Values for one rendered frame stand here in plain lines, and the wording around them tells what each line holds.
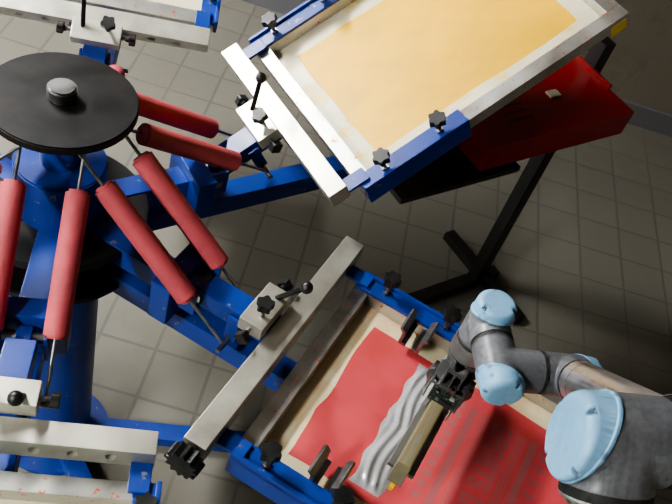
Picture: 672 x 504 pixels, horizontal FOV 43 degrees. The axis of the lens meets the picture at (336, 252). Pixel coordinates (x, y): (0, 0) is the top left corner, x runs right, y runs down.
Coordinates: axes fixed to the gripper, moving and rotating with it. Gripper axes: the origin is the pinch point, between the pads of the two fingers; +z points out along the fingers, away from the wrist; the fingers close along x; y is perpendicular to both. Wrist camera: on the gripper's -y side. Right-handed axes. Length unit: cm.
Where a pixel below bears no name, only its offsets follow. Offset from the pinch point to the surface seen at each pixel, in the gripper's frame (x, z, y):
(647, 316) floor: 63, 108, -187
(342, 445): -12.6, 13.6, 11.7
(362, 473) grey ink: -6.1, 13.3, 15.1
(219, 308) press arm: -50, 7, 3
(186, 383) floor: -74, 109, -39
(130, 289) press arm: -73, 18, 3
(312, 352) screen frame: -28.8, 10.0, -2.3
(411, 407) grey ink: -4.2, 12.8, -5.5
